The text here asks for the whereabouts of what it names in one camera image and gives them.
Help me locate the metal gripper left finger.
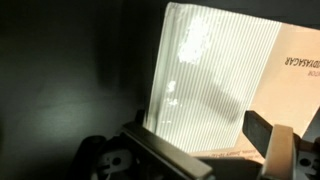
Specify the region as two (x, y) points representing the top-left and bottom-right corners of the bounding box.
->
(121, 109), (214, 180)

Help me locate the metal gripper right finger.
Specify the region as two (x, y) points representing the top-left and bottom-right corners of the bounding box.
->
(242, 110), (298, 180)

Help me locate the white and brown book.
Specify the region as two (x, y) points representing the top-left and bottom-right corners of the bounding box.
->
(143, 1), (320, 164)

